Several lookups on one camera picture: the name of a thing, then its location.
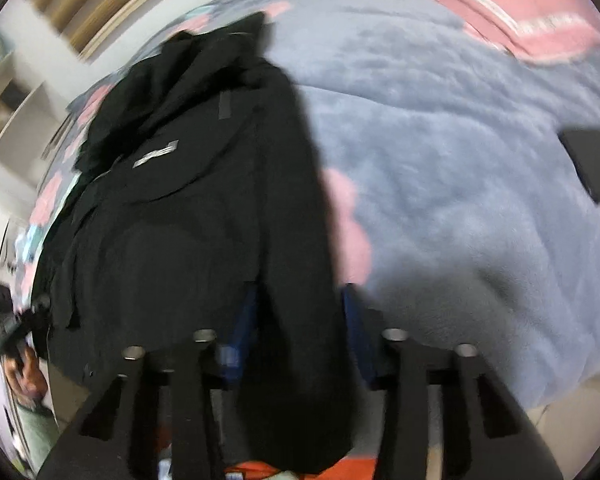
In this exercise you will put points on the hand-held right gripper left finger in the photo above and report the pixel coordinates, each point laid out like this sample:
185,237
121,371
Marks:
190,410

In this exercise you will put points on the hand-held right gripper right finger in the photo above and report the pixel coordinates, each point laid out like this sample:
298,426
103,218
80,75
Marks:
410,400

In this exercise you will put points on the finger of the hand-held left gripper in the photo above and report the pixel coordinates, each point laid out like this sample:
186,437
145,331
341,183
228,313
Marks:
36,310

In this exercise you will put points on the black hooded jacket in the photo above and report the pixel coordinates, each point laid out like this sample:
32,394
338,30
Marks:
220,210

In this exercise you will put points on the person's left hand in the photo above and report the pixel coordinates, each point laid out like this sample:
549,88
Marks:
30,375

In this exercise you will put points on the orange cloth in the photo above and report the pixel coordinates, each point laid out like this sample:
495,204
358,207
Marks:
290,470

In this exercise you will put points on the white bookshelf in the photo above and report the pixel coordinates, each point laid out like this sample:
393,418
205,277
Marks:
15,105

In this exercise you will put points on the grey floral blanket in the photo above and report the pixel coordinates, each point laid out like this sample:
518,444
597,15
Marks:
455,160

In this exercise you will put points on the black phone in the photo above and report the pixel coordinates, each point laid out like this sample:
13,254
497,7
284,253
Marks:
595,165

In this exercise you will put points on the pink printed pillow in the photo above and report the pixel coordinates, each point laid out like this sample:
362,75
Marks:
480,0

